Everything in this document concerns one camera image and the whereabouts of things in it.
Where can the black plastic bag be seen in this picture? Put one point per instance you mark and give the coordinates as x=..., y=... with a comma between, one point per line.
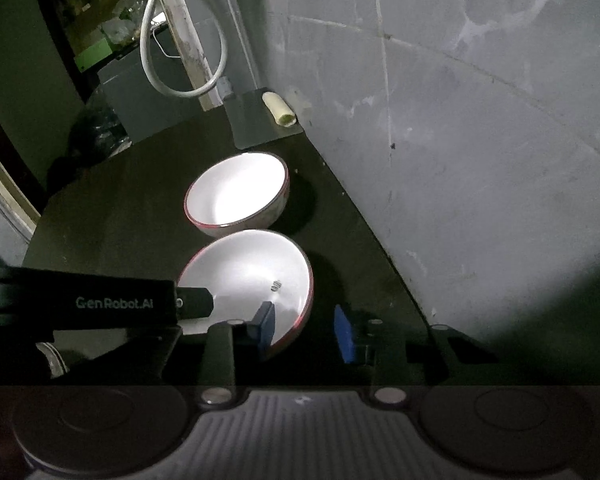
x=97, y=132

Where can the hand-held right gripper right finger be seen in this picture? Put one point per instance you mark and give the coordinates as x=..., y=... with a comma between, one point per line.
x=345, y=335

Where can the grey mat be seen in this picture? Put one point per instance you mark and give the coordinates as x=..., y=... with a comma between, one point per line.
x=255, y=122

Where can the cream cylinder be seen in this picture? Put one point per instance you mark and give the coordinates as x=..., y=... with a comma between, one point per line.
x=279, y=108

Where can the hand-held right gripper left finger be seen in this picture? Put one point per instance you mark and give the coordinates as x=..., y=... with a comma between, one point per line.
x=266, y=330

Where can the worn door frame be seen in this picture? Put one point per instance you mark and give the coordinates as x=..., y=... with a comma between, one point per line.
x=190, y=45

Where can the green box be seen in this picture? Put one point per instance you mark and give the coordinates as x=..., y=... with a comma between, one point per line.
x=92, y=55

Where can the dark cabinet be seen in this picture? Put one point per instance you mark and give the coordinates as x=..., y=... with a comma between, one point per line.
x=145, y=105

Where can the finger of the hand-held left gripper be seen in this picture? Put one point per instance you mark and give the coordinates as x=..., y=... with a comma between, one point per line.
x=195, y=302

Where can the white ceramic bowl red rim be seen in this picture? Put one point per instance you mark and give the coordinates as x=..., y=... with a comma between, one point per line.
x=245, y=270
x=237, y=195

